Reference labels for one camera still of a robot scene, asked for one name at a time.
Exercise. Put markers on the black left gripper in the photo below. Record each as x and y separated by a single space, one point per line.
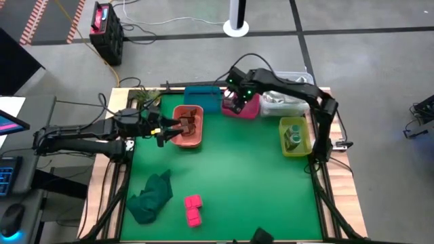
149 122

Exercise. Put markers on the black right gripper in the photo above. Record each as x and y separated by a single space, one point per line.
242 84

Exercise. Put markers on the white-lidded spice jar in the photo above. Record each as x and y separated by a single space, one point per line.
228 98

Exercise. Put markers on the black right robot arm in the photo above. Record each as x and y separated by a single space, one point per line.
295 88

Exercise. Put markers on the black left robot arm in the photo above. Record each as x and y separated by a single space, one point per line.
84 147

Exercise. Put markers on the yellow tape tag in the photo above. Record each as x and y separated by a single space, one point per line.
155 131

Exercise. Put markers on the pink plastic bin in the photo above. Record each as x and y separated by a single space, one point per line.
252 110

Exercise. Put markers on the brown spice packet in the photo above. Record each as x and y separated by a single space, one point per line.
188 130
190 112
187 121

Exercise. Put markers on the orange plastic bin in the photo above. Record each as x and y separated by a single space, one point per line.
190 142

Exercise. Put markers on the blue plastic bin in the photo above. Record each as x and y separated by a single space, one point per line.
203 98

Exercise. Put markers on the small potted succulent plant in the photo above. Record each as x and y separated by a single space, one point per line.
147 96

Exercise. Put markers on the grey crumpled cloth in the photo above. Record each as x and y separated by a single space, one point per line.
279 99

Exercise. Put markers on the black power strip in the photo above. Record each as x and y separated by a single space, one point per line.
203 83

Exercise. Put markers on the clear plastic storage container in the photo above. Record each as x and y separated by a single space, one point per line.
288 110

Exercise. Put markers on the green table mat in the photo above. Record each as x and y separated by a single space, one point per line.
230 169

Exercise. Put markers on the dark green crumpled cloth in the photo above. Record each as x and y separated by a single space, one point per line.
151 200

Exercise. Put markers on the yellow-green plastic bin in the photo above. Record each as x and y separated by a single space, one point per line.
298 150

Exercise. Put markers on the white tower fan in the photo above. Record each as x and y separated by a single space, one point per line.
236 17

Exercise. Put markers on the white and black connector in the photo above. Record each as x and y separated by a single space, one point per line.
342 145

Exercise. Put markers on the black crate with red top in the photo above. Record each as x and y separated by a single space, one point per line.
106 37

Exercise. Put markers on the grey desk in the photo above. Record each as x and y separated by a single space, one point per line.
23 149

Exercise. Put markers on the computer monitor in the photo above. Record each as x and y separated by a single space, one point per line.
12 123

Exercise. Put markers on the white paper sheet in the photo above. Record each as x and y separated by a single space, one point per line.
10 103

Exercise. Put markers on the black backlit keyboard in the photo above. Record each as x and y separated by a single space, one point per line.
6 176

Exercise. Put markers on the black panel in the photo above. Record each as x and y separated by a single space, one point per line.
13 64

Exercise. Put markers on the black computer mouse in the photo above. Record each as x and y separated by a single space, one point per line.
12 220

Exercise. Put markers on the silver metal bracket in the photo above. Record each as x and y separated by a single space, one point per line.
129 145

